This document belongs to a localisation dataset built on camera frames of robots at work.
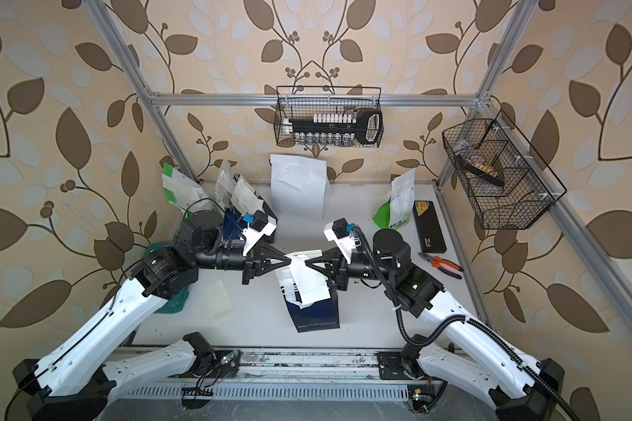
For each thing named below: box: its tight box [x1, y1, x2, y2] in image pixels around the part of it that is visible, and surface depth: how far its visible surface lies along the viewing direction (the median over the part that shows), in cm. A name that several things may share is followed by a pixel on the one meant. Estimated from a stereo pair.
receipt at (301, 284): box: [274, 249, 331, 310], surface depth 62 cm
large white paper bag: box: [270, 154, 332, 221], surface depth 103 cm
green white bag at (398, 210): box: [372, 167, 416, 229], surface depth 96 cm
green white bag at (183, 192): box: [161, 162, 212, 219], surface depth 97 cm
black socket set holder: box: [283, 108, 384, 146], surface depth 86 cm
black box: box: [412, 199, 447, 254], surface depth 107 cm
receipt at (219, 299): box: [203, 278, 236, 318], surface depth 88 cm
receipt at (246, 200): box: [230, 177, 265, 215], surface depth 92 cm
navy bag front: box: [230, 173, 278, 232], surface depth 92 cm
